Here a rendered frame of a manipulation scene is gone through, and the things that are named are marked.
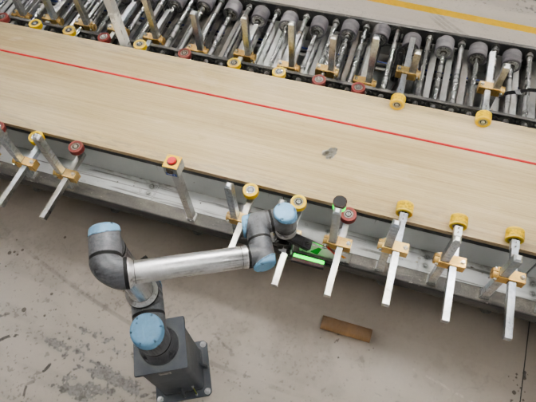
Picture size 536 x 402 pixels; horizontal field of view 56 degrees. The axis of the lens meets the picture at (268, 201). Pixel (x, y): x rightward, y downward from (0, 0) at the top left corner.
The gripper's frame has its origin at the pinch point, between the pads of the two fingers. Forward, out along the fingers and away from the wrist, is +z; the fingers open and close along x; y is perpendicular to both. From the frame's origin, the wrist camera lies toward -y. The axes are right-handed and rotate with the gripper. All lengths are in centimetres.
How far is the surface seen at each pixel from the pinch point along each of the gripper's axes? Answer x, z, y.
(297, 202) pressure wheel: -29.7, 7.5, 4.9
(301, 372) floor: 29, 98, -13
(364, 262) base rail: -16.2, 27.8, -33.6
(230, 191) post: -15.9, -14.1, 32.7
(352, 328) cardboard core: -2, 90, -37
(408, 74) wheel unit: -123, 2, -35
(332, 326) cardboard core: 1, 90, -25
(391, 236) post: -14.1, -9.5, -40.9
